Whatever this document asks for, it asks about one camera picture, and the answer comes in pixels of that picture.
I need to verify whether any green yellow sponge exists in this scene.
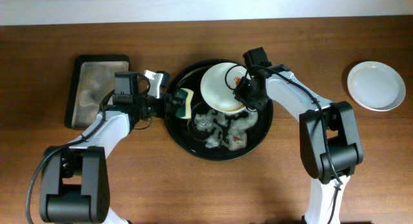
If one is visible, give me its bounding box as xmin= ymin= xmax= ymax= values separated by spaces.
xmin=175 ymin=88 xmax=194 ymax=119

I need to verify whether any cream plate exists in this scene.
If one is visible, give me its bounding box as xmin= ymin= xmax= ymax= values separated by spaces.
xmin=200 ymin=63 xmax=247 ymax=115

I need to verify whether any pale green plate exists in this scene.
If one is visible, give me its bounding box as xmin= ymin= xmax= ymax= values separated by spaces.
xmin=347 ymin=61 xmax=406 ymax=106

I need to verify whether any pink white plate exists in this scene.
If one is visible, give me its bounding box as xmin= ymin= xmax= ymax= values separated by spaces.
xmin=354 ymin=100 xmax=403 ymax=112

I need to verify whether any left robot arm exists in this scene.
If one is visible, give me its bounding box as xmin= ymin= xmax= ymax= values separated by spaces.
xmin=36 ymin=72 xmax=194 ymax=223

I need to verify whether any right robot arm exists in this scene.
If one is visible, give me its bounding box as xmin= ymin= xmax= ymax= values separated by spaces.
xmin=233 ymin=47 xmax=363 ymax=223

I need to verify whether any round black serving tray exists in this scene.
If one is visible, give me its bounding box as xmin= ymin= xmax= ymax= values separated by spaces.
xmin=165 ymin=59 xmax=274 ymax=161

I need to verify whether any rectangular black soapy tray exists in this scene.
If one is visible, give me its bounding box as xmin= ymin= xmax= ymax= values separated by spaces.
xmin=64 ymin=54 xmax=130 ymax=130

